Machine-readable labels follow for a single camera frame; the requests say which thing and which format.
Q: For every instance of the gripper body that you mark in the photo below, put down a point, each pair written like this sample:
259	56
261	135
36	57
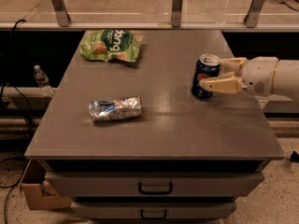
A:
259	75

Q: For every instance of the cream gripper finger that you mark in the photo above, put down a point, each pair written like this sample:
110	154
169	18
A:
233	65
226	83

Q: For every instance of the blue pepsi can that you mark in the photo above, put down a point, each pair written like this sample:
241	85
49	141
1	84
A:
208	65

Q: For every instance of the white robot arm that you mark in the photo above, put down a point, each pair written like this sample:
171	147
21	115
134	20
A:
285	79

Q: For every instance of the black plug on floor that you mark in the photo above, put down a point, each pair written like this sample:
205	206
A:
294	157

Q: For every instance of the silver foil snack bag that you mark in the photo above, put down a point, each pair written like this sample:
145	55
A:
117	109

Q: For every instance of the green snack bag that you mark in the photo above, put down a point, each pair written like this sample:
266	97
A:
108	44

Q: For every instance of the lower grey drawer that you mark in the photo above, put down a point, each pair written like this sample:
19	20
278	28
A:
153	211

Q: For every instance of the grey drawer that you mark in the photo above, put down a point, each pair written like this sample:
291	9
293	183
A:
110	184
153	211

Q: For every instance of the clear plastic water bottle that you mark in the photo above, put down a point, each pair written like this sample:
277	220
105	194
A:
43	81

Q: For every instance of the upper grey drawer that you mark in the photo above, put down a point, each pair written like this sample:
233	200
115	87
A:
110	184

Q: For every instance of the cardboard box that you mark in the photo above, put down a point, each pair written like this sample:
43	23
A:
38	192

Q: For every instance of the right metal railing bracket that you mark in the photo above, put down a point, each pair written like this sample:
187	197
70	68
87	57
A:
252	17

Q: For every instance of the metal railing bracket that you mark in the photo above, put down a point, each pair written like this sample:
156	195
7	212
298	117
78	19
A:
176	13
62	16
252	17

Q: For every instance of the middle metal railing bracket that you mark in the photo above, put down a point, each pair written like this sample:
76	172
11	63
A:
176	13

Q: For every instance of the left metal railing bracket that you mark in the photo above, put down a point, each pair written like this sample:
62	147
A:
62	16

